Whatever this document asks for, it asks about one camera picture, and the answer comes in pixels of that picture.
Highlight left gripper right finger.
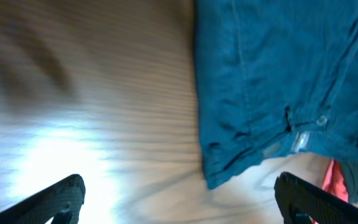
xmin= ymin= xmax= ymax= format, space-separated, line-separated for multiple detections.
xmin=274 ymin=172 xmax=358 ymax=224

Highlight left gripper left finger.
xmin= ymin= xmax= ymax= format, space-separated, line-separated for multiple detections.
xmin=0 ymin=174 xmax=86 ymax=224

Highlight dark blue denim shorts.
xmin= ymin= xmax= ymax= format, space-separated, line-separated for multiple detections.
xmin=194 ymin=0 xmax=358 ymax=189

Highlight coral red garment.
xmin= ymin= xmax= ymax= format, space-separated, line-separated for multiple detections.
xmin=312 ymin=159 xmax=350 ymax=224

